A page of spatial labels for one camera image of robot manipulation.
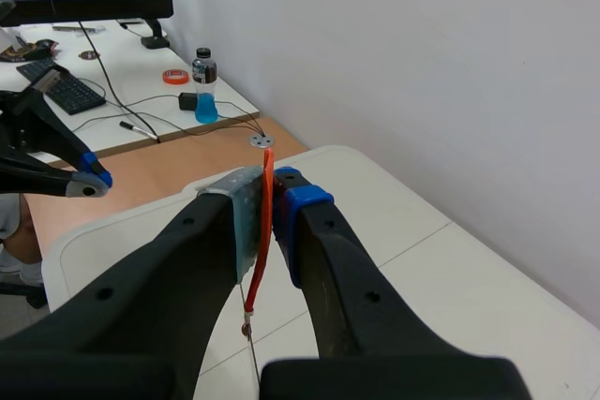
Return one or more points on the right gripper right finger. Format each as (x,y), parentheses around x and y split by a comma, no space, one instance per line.
(356,325)

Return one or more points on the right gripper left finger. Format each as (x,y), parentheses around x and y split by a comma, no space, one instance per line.
(140,306)

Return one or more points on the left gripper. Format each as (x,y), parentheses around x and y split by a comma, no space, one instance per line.
(16,130)

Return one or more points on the black keyboard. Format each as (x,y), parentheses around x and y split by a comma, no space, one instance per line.
(70,91)

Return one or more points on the white desk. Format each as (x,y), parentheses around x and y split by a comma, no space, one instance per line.
(140,72)

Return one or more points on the wooden desk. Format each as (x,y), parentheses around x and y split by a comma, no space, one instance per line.
(178,161)

